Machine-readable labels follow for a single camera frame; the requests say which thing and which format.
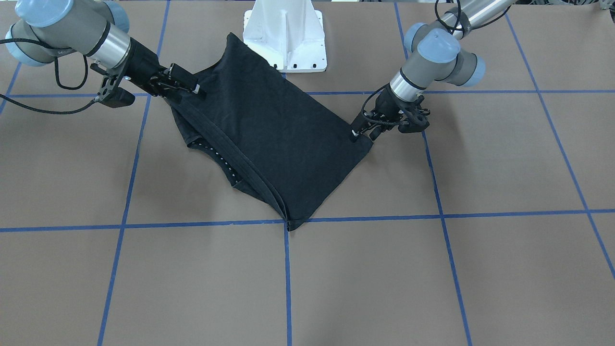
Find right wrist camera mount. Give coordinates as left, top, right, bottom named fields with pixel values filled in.
left=90, top=62, right=135, bottom=108

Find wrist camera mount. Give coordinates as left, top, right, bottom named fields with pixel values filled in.
left=90, top=62, right=135, bottom=108
left=398, top=95, right=431, bottom=134

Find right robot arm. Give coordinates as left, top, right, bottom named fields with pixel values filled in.
left=4, top=0, right=204, bottom=108

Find black printed t-shirt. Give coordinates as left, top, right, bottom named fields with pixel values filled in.
left=166, top=33, right=372, bottom=231

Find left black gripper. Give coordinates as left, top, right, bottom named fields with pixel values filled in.
left=350, top=86, right=409, bottom=143

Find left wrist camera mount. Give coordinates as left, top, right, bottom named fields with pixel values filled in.
left=398, top=95, right=431, bottom=134

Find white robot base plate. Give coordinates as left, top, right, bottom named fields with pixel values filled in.
left=242, top=0, right=328, bottom=73

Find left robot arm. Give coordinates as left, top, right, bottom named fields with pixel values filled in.
left=351, top=0, right=513, bottom=141

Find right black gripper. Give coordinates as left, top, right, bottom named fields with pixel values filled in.
left=125, top=38, right=207, bottom=102

